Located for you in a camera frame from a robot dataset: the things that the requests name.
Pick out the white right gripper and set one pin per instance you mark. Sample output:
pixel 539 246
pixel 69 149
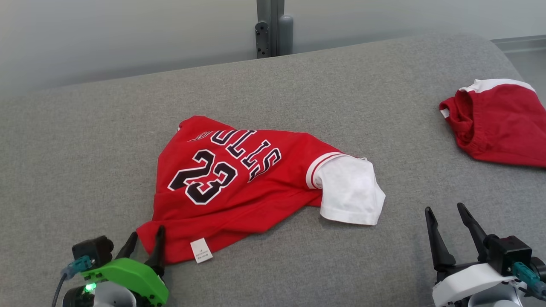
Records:
pixel 469 281

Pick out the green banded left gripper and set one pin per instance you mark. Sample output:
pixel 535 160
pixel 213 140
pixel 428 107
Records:
pixel 132 277

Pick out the red shorts with white stripe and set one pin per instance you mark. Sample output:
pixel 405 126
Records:
pixel 503 123

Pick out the red basketball jersey white sleeves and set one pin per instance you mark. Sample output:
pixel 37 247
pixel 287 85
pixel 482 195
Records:
pixel 256 192

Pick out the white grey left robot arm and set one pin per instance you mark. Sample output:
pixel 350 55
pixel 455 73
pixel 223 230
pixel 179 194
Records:
pixel 111 296

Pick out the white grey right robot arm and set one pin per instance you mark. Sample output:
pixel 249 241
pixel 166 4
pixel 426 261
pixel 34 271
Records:
pixel 499 300

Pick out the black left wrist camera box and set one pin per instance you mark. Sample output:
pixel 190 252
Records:
pixel 94 249

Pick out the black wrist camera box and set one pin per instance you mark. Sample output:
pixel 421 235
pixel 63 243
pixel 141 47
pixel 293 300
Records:
pixel 509 251
pixel 94 249

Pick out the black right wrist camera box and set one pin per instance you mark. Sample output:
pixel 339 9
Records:
pixel 509 251

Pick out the grey hinged partition post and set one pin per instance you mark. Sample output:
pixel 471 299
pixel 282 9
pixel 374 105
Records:
pixel 275 25

